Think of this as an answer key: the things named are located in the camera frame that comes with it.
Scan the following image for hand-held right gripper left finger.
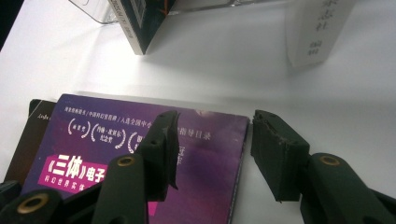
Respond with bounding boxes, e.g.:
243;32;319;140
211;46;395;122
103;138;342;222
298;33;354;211
92;110;181;224

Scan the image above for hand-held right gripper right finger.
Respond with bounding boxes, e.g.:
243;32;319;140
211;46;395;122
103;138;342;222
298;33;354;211
250;109;396;224

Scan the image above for purple paperback book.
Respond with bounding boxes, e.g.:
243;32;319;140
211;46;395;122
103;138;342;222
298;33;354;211
21;92;251;224
106;0;177;56

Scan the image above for dark brown book red print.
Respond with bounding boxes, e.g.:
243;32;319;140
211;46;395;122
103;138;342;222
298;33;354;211
3;98;58;188

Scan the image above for white book with picture grid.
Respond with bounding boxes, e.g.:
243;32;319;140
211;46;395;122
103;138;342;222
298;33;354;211
284;0;358;68

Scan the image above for clear acrylic book holder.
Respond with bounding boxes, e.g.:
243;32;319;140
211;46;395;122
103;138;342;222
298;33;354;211
68;0;293;26

